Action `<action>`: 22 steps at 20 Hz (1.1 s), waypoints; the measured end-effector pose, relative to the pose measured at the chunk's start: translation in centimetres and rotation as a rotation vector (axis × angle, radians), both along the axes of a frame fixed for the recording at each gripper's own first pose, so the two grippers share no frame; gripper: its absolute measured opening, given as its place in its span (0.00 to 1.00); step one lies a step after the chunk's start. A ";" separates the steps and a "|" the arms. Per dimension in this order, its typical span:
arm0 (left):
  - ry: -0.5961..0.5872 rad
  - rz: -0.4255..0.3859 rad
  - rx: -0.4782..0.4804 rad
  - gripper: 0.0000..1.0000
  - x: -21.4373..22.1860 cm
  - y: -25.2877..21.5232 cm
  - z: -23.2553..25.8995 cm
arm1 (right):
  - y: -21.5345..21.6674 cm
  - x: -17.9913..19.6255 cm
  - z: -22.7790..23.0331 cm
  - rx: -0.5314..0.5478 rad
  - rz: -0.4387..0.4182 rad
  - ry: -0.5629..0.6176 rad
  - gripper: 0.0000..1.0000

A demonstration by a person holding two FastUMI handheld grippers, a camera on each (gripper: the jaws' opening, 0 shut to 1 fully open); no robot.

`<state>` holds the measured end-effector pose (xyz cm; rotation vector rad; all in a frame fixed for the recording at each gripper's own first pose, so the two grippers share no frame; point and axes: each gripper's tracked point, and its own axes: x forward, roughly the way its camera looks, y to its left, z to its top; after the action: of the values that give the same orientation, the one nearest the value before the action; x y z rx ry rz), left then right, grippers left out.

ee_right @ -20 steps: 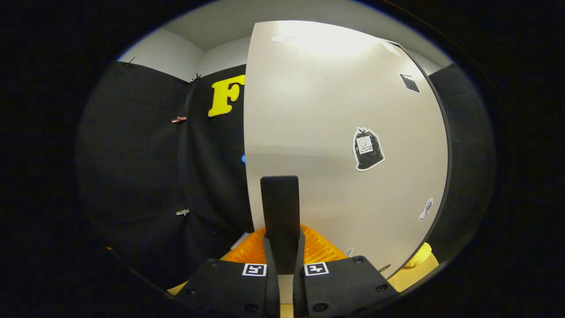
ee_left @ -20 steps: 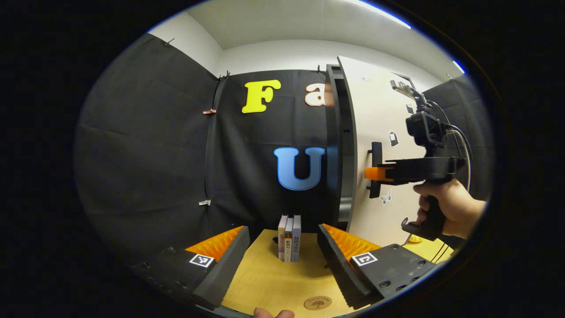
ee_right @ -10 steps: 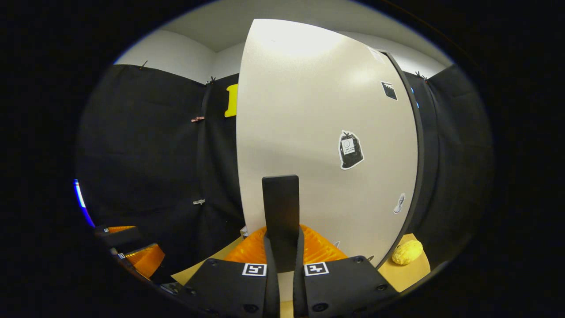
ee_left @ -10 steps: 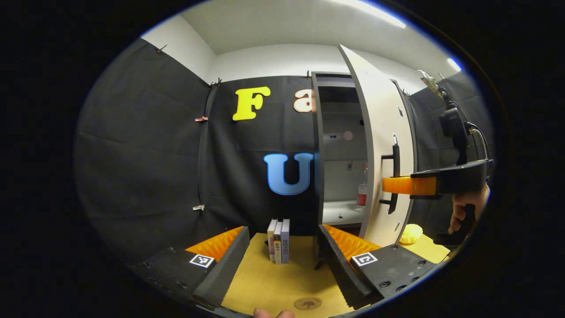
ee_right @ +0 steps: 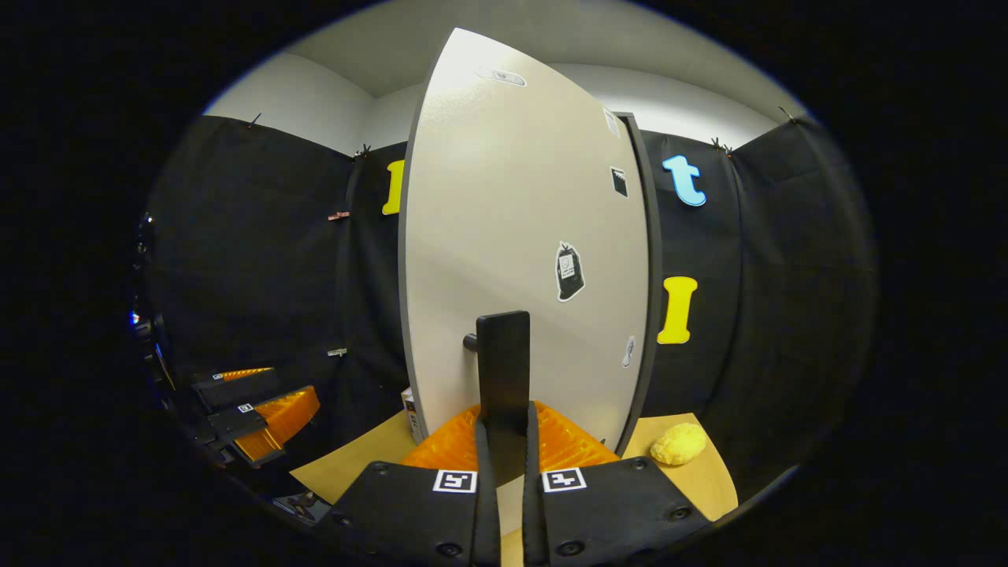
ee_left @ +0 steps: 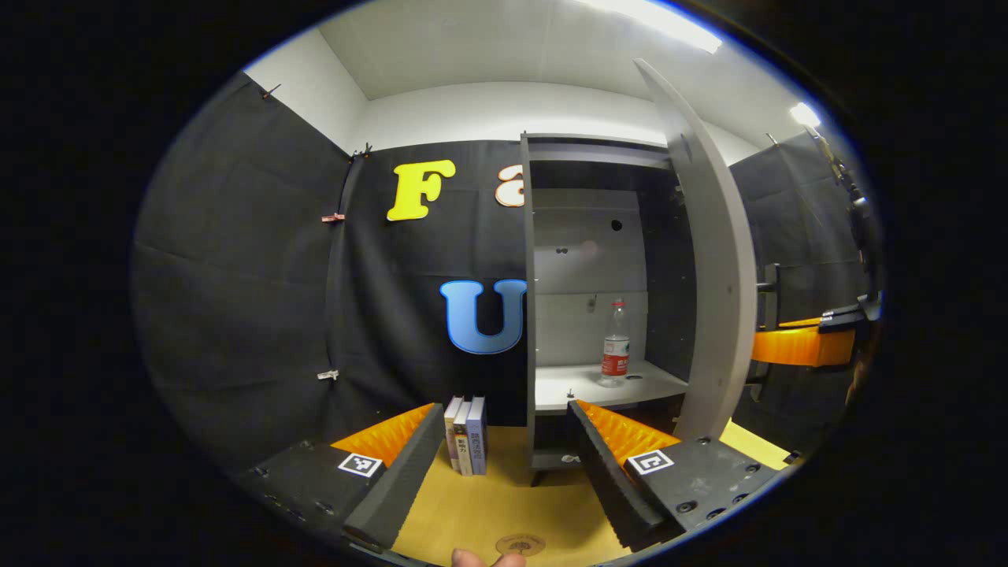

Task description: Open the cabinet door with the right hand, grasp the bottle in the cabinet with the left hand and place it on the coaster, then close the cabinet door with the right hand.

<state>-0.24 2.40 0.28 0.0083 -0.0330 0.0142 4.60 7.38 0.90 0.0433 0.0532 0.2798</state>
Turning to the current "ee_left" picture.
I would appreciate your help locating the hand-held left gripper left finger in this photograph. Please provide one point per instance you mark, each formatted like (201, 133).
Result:
(402, 484)

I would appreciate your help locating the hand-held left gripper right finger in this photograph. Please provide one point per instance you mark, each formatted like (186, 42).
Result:
(606, 480)

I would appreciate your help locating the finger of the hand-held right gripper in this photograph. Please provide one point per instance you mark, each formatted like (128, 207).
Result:
(799, 348)
(835, 317)

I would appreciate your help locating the beige cabinet door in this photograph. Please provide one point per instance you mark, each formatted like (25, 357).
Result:
(717, 276)

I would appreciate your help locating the clear bottle with red label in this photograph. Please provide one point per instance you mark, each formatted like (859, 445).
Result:
(616, 354)

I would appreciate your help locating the dark grey cabinet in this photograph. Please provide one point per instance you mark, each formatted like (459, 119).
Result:
(669, 260)

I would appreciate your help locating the white spine book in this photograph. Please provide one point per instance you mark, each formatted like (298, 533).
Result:
(464, 441)

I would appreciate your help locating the blue spine book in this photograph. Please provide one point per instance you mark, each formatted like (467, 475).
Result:
(477, 433)

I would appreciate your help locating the small ceiling light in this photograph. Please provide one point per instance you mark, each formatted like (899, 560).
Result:
(805, 115)

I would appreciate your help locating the black backdrop cloth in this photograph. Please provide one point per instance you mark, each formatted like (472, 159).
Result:
(236, 276)

